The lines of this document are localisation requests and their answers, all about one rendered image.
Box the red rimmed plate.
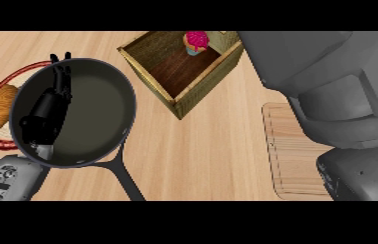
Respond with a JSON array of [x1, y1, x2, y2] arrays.
[[0, 60, 55, 151]]

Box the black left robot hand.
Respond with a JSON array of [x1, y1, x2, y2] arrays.
[[17, 51, 75, 147]]

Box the square wicker basket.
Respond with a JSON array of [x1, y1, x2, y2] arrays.
[[115, 31, 246, 121]]

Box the brown bread roll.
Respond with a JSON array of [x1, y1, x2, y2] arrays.
[[0, 84, 20, 129]]

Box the dark grey frying pan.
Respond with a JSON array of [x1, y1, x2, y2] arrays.
[[7, 57, 147, 202]]

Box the pink frosted cupcake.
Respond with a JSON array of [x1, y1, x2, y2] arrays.
[[181, 31, 210, 57]]

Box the pale wooden cutting board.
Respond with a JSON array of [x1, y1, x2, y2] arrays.
[[259, 102, 342, 201]]

